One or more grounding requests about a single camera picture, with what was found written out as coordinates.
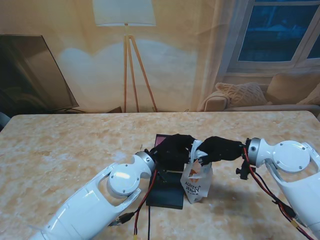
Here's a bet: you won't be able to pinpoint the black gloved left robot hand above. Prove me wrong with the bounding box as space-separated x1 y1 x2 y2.
149 133 196 172

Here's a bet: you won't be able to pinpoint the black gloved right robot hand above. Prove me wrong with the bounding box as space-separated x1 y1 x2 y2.
196 136 247 166

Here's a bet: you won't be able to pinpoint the white plastic bag orange logo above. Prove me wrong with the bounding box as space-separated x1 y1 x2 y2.
180 139 214 205

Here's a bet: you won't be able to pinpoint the black gift box pink inside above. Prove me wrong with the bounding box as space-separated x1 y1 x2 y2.
154 133 187 173

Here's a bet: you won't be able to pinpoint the black gift box lid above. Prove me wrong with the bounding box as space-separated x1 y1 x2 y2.
145 171 186 210

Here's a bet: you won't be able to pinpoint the dark grey chair edge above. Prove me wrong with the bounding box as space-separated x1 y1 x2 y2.
0 111 11 131

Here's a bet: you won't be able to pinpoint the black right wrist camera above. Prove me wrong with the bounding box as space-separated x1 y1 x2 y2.
236 162 251 181

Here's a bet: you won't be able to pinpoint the red black left arm cables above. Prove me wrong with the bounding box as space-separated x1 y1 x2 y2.
108 168 161 240

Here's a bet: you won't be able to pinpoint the red black arm cables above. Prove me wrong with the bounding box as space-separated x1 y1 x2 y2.
108 168 161 240
241 147 316 240

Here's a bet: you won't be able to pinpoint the red black right arm cables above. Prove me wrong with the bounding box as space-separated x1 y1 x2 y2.
241 147 316 240

